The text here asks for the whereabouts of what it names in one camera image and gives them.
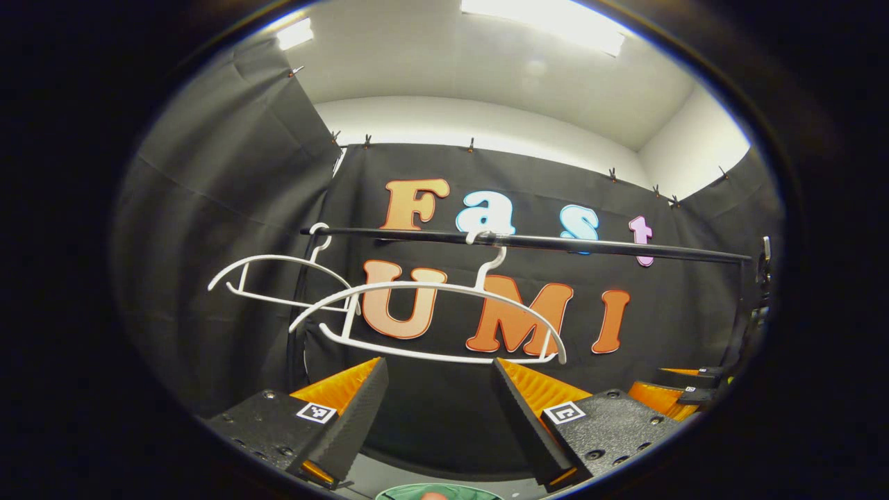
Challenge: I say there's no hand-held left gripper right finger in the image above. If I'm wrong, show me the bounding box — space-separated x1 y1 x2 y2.
492 358 685 490

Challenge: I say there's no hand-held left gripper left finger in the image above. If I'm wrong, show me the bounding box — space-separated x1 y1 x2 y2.
205 356 390 490

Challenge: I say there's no green laundry hamper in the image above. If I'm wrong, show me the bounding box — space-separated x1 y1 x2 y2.
375 483 504 500

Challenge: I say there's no white clothes hanger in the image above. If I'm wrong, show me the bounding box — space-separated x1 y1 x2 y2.
288 229 568 366
207 222 356 313

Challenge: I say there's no black backdrop cloth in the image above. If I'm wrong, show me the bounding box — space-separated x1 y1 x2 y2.
111 35 786 476

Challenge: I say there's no large ceiling light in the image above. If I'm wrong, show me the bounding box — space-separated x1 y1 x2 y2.
460 0 626 58

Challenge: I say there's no small ceiling light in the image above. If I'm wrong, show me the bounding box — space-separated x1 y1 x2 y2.
276 18 315 51

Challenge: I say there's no black clothes rail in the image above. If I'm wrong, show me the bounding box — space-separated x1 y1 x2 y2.
288 224 755 390

